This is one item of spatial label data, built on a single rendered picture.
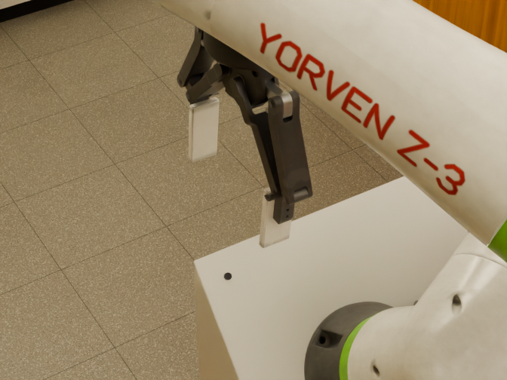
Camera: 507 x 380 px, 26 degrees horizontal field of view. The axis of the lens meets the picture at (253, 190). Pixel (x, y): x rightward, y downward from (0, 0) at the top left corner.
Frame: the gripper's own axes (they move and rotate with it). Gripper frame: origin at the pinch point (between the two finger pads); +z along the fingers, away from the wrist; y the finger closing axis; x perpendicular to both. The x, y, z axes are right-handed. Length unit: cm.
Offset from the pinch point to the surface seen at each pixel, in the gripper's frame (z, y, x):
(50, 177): 135, -155, 39
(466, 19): 75, -98, 128
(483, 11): 70, -93, 127
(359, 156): 130, -117, 118
